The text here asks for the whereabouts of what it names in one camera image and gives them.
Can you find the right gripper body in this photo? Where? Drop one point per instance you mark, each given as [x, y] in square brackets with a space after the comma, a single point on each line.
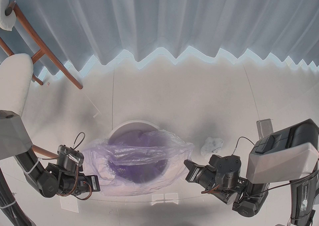
[201, 175]

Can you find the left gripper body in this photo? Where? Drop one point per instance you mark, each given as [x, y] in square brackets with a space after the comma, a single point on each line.
[91, 184]

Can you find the clear printed wrapper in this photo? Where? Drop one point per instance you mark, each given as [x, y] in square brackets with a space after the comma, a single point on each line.
[211, 145]

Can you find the purple plastic bag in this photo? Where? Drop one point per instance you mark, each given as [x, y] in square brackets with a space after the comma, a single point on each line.
[139, 150]

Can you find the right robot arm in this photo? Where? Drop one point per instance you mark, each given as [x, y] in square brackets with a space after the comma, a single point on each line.
[274, 162]

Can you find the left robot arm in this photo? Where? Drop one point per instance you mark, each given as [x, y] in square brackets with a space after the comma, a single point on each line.
[37, 170]

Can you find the white trash bin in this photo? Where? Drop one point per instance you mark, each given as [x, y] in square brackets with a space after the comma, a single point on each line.
[134, 125]

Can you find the wooden chair with white cushions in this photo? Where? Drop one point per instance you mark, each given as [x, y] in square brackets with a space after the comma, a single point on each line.
[15, 83]

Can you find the pale blue curtain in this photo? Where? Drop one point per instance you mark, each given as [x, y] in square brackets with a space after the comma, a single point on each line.
[174, 8]

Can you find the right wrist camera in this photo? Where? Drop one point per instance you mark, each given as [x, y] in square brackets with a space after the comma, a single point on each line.
[215, 161]

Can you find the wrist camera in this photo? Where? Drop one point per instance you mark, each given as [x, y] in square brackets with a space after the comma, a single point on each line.
[215, 161]
[69, 156]

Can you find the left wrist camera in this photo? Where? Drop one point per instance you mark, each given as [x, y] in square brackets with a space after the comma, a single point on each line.
[69, 156]

